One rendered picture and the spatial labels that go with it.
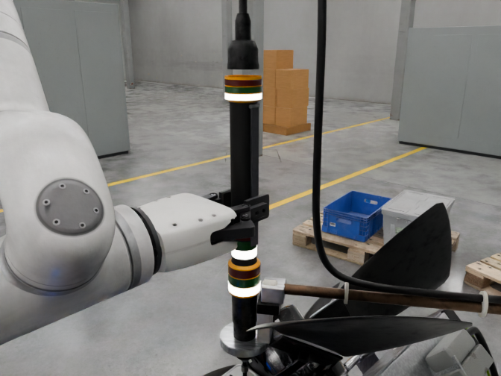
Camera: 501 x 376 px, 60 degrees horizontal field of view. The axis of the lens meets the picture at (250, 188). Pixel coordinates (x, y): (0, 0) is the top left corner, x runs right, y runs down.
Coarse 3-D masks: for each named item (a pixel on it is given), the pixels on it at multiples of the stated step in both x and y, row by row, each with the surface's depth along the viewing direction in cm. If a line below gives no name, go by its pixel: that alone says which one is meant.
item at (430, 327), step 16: (304, 320) 40; (320, 320) 40; (336, 320) 40; (352, 320) 40; (368, 320) 41; (384, 320) 41; (400, 320) 41; (416, 320) 41; (432, 320) 42; (448, 320) 42; (304, 336) 58; (320, 336) 55; (336, 336) 53; (352, 336) 51; (368, 336) 50; (384, 336) 49; (400, 336) 48; (416, 336) 47; (432, 336) 47; (336, 352) 61; (352, 352) 58; (368, 352) 56
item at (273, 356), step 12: (288, 312) 70; (276, 348) 66; (252, 360) 68; (264, 360) 66; (276, 360) 66; (288, 360) 66; (264, 372) 67; (276, 372) 66; (288, 372) 66; (300, 372) 66; (312, 372) 67; (324, 372) 65; (336, 372) 66
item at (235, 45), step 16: (240, 16) 48; (240, 32) 49; (240, 48) 48; (256, 48) 49; (240, 64) 49; (256, 64) 50; (240, 304) 58; (240, 320) 59; (256, 320) 61; (240, 336) 60
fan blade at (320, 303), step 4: (336, 284) 100; (320, 300) 93; (324, 300) 97; (328, 300) 100; (316, 304) 91; (320, 304) 94; (324, 304) 98; (312, 308) 89; (316, 308) 92; (320, 308) 95; (308, 312) 86; (312, 312) 90; (304, 316) 85; (308, 316) 87
